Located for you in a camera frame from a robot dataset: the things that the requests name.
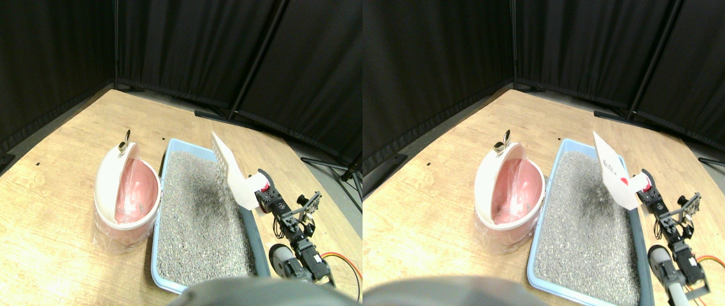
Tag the white bin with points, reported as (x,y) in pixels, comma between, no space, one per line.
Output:
(485,185)
(106,185)

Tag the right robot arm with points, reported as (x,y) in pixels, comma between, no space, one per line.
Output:
(687,261)
(305,252)

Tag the black curtain stand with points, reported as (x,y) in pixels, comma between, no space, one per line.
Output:
(515,44)
(116,44)
(216,116)
(614,116)

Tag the blue litter tray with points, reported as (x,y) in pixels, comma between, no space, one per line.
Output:
(579,248)
(197,242)

